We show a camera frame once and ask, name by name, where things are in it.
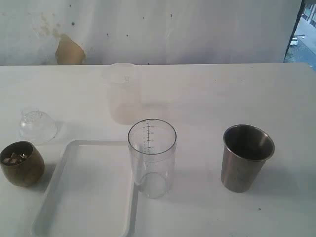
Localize translucent frosted plastic cup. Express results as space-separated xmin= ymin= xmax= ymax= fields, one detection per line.
xmin=103 ymin=63 xmax=141 ymax=125

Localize stainless steel cup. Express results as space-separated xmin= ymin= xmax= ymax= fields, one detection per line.
xmin=221 ymin=124 xmax=275 ymax=193

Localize brown wooden cup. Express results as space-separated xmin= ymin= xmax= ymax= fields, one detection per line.
xmin=0 ymin=141 xmax=45 ymax=187

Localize wooden cubes and gold coins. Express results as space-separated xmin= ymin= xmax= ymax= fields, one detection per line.
xmin=2 ymin=153 xmax=27 ymax=165

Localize white rectangular tray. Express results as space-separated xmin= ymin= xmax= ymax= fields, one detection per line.
xmin=31 ymin=140 xmax=135 ymax=237

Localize clear graduated shaker cup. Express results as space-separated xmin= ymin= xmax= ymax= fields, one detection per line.
xmin=127 ymin=118 xmax=177 ymax=198

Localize dark window frame post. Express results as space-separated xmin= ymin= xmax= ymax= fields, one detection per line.
xmin=283 ymin=0 xmax=306 ymax=63

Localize clear strainer lid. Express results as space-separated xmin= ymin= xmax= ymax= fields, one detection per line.
xmin=19 ymin=107 xmax=58 ymax=145

